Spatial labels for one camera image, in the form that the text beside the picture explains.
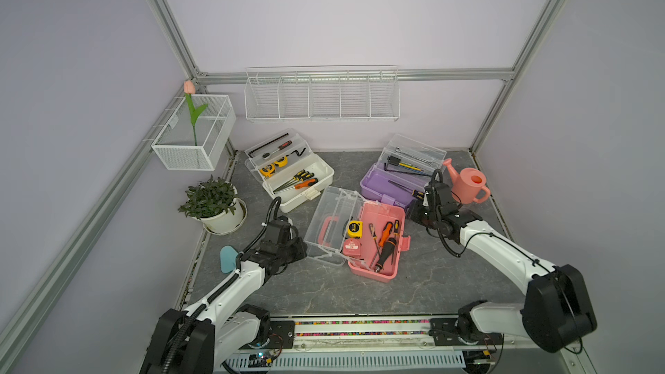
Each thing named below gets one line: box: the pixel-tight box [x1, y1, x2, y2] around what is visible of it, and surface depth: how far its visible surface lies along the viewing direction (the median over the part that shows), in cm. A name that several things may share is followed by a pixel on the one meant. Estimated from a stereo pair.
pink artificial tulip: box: [183, 79, 209, 147], surface depth 87 cm
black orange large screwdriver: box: [374, 237, 398, 273], surface depth 89 cm
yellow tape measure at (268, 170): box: [259, 163, 277, 178], surface depth 104 cm
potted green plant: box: [177, 174, 248, 236], surface depth 86 cm
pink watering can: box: [443, 157, 491, 205], surface depth 99 cm
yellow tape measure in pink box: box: [347, 219, 364, 239], surface depth 86 cm
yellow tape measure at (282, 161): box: [273, 154, 290, 168], surface depth 107 cm
